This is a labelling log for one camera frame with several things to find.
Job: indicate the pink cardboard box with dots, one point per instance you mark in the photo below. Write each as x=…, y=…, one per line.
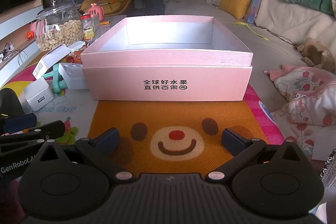
x=168, y=74

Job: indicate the pink pig toy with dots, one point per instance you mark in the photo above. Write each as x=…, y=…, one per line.
x=95, y=12

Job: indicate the small orange item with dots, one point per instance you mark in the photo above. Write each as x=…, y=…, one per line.
x=105, y=22

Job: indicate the white perforated plastic box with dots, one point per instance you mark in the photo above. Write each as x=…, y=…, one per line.
x=71, y=77

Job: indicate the white television cabinet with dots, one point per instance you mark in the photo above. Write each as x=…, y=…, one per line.
x=15, y=27

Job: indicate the yellow cushion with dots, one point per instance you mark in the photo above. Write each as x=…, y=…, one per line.
x=235, y=5

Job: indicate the brown plush toy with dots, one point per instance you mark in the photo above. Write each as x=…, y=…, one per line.
x=315, y=52

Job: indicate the floral blanket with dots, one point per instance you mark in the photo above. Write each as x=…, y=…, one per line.
x=302, y=87

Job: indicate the orange pumpkin ornament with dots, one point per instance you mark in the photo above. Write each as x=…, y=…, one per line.
x=29, y=35

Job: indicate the black rounded object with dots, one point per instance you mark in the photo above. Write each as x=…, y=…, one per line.
x=10, y=103

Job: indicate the iridescent gift bag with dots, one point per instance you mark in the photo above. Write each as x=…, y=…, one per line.
x=253, y=8

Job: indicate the teal plastic toy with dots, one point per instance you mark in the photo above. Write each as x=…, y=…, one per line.
x=56, y=82

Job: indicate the brown cat figurine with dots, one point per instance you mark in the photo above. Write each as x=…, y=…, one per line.
x=77, y=53

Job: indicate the cartoon printed mat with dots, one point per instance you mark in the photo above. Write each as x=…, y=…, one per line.
x=183, y=113

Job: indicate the white charger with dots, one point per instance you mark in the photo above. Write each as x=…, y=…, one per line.
x=36, y=95

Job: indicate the yellow-green ribbon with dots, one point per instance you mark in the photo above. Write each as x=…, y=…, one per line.
x=252, y=28

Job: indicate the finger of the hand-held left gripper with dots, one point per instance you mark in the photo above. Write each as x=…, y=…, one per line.
x=39, y=132
x=21, y=122

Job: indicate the long white box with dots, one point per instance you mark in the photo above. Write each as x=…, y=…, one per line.
x=50, y=60

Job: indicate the beige sofa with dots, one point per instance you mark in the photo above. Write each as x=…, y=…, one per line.
x=275, y=19

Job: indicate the glass jar of nuts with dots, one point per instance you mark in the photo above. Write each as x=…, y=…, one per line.
x=60, y=32

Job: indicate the yellow beanbag chair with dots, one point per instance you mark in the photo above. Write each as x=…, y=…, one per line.
x=118, y=1

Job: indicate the white plastic case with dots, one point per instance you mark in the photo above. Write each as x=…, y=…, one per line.
x=77, y=46

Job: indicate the small red-lidded jar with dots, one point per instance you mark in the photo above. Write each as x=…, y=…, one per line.
x=88, y=29

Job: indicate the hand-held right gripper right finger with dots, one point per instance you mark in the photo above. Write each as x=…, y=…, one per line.
x=232, y=140

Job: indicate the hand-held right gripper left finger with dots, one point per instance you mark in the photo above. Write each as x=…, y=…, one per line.
x=107, y=139

